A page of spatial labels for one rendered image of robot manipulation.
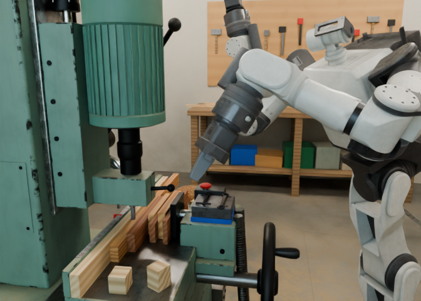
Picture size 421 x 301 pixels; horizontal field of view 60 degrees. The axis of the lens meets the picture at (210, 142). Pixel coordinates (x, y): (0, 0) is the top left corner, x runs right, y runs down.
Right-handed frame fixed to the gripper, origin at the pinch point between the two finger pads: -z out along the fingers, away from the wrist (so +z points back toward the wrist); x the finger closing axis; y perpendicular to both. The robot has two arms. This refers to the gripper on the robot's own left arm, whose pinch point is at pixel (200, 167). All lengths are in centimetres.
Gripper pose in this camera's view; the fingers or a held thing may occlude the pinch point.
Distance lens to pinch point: 76.3
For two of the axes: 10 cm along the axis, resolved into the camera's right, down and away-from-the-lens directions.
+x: -2.1, -1.2, 9.7
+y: -8.2, -5.2, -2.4
